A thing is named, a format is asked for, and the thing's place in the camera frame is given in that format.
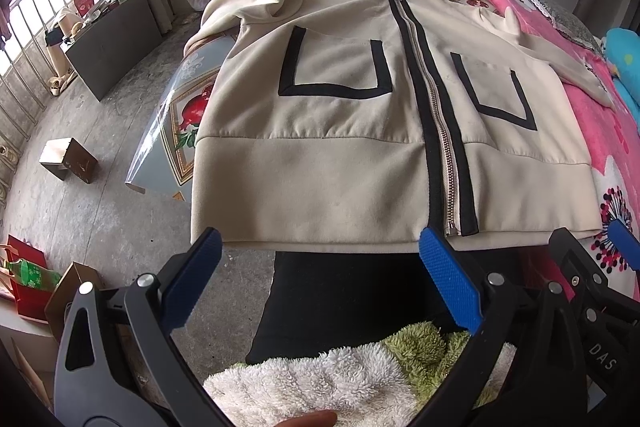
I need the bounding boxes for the fruit pattern table cover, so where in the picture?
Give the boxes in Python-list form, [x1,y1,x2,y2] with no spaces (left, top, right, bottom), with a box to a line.
[125,0,497,204]

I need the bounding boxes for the dark grey cabinet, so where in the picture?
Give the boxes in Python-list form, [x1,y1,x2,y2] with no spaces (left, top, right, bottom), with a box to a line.
[65,0,162,101]

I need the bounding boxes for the red gift bag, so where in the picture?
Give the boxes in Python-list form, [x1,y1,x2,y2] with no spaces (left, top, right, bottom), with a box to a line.
[1,235,62,322]

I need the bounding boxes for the person's left hand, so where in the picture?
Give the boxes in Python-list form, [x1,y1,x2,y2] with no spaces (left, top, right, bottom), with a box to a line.
[274,411,337,427]

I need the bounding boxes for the black trousers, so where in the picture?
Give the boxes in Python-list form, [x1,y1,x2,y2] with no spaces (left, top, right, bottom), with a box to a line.
[245,251,459,365]

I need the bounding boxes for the cream zip-up jacket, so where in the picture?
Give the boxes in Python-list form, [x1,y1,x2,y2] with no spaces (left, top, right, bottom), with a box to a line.
[186,0,613,254]

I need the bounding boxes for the brown cardboard box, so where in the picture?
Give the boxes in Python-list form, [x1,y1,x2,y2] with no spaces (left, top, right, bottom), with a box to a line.
[39,136,98,184]

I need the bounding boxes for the pink floral blanket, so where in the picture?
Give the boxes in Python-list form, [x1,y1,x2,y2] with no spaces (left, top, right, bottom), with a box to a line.
[488,0,639,299]

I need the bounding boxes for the blue plush pillow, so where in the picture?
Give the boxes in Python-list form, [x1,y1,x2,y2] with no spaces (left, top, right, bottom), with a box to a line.
[604,28,640,124]

